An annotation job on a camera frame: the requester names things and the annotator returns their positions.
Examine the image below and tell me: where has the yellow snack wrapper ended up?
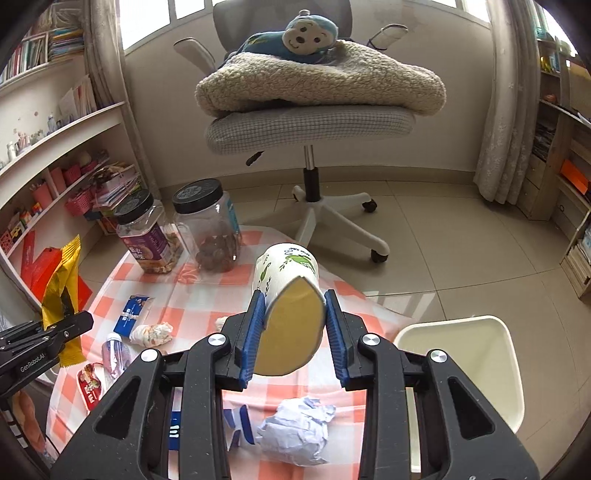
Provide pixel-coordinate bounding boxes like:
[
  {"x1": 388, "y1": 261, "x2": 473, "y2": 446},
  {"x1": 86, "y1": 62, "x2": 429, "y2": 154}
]
[{"x1": 41, "y1": 235, "x2": 93, "y2": 368}]

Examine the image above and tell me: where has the clear plastic water bottle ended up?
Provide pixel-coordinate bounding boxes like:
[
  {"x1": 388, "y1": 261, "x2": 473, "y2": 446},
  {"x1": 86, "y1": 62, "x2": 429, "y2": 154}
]
[{"x1": 101, "y1": 333, "x2": 131, "y2": 386}]

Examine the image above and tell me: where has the blue biscuit wrapper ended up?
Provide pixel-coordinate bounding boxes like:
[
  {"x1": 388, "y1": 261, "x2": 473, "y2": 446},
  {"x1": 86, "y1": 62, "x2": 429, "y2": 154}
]
[{"x1": 113, "y1": 295, "x2": 153, "y2": 339}]

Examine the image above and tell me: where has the wadded tissue with orange print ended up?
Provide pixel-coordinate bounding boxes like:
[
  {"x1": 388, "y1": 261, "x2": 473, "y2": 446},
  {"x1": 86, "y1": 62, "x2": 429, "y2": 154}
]
[{"x1": 129, "y1": 322, "x2": 173, "y2": 348}]

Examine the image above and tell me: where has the blue milk carton box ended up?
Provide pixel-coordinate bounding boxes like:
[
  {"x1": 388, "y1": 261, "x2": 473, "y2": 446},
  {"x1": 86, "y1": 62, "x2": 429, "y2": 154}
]
[{"x1": 168, "y1": 405, "x2": 256, "y2": 451}]

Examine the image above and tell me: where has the white paper ball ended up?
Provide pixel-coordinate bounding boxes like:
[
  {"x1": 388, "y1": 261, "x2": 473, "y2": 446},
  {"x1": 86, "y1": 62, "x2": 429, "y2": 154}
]
[{"x1": 254, "y1": 397, "x2": 337, "y2": 467}]

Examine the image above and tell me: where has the white paper cup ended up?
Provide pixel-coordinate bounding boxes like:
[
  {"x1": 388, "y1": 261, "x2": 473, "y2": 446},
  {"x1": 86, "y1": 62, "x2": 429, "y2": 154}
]
[{"x1": 252, "y1": 243, "x2": 325, "y2": 377}]

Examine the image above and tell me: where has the white trash bin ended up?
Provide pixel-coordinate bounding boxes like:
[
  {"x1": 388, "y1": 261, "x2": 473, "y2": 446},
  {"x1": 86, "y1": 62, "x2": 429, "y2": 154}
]
[{"x1": 393, "y1": 315, "x2": 526, "y2": 476}]

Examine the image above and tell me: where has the person left hand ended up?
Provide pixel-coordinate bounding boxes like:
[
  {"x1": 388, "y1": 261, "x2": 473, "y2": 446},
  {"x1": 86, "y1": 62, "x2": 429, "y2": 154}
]
[{"x1": 12, "y1": 390, "x2": 45, "y2": 453}]

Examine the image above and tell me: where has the red gift bag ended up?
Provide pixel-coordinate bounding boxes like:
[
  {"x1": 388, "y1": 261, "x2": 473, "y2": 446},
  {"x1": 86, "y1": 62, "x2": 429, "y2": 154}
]
[{"x1": 21, "y1": 231, "x2": 81, "y2": 302}]

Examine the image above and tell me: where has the nut jar purple label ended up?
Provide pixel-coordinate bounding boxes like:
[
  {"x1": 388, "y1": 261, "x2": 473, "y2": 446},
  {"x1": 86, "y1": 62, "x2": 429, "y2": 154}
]
[{"x1": 114, "y1": 189, "x2": 182, "y2": 274}]

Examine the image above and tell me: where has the white bookshelf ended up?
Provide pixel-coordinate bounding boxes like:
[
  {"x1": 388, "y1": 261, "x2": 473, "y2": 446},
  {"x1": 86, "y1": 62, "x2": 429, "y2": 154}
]
[{"x1": 1, "y1": 1, "x2": 147, "y2": 301}]

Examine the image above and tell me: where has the clear jar with nuts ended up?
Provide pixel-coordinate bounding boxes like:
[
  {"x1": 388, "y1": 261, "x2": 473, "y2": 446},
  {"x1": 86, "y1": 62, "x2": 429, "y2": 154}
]
[{"x1": 172, "y1": 178, "x2": 242, "y2": 274}]

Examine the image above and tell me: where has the wooden desk shelf unit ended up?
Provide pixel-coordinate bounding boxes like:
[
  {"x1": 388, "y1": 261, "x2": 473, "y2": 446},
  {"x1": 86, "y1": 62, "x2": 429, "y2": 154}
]
[{"x1": 516, "y1": 8, "x2": 591, "y2": 301}]

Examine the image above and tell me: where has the right lace curtain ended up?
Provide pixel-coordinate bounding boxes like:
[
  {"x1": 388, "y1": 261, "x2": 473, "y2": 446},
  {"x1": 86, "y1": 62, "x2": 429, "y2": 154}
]
[{"x1": 474, "y1": 0, "x2": 540, "y2": 204}]

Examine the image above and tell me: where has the orange box on desk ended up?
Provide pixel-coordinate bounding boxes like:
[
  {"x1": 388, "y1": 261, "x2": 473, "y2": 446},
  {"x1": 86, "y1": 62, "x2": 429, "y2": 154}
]
[{"x1": 560, "y1": 159, "x2": 590, "y2": 195}]

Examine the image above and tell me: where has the grey office chair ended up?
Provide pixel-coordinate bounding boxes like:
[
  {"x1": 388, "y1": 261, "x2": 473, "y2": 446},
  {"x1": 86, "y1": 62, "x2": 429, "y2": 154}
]
[{"x1": 173, "y1": 1, "x2": 415, "y2": 263}]

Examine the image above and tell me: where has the beige fleece blanket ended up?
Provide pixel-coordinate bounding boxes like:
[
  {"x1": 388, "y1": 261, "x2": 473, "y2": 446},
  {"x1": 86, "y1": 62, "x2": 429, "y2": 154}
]
[{"x1": 194, "y1": 40, "x2": 447, "y2": 117}]

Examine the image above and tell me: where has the blue monkey plush toy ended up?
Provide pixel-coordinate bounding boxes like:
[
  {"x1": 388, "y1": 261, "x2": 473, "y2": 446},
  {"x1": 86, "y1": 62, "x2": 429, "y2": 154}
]
[{"x1": 226, "y1": 9, "x2": 339, "y2": 64}]

